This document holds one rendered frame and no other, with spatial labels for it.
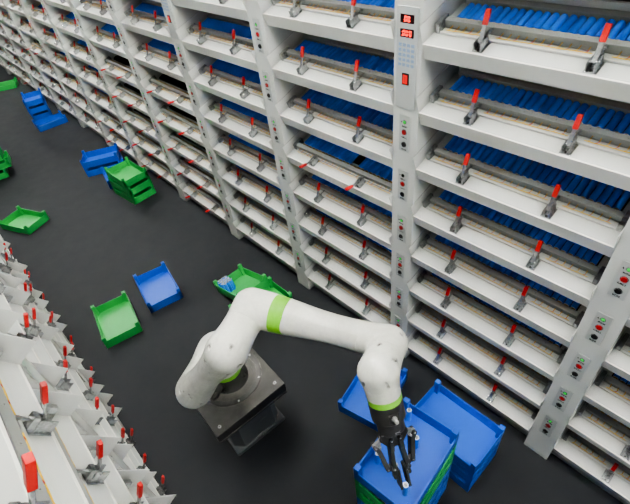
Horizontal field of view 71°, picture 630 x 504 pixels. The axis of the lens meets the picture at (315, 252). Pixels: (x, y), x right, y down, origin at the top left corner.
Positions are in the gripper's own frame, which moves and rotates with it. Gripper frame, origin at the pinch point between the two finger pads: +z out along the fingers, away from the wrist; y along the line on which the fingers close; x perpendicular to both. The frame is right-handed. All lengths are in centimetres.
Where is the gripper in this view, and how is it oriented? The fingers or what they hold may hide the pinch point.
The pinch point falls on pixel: (402, 474)
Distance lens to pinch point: 141.3
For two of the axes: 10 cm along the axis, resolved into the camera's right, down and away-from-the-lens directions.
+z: 2.4, 9.2, 3.1
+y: 9.4, -3.0, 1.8
